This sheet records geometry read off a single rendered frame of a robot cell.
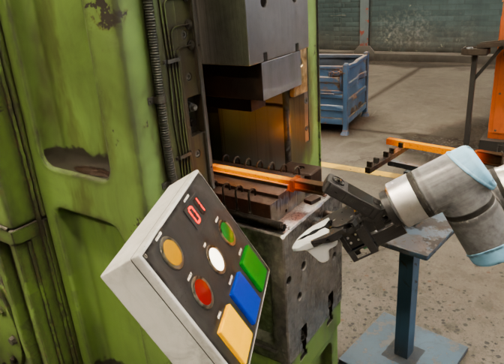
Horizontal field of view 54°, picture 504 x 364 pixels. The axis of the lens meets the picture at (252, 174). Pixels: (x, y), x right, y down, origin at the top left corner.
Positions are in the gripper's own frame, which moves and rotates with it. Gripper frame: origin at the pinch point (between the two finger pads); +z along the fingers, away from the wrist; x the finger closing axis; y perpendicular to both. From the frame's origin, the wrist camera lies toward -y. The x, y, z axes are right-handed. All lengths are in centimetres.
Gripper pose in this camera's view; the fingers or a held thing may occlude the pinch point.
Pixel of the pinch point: (296, 243)
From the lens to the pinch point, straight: 98.3
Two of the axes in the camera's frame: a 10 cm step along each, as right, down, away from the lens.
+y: 5.5, 8.0, 2.4
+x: 1.5, -3.8, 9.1
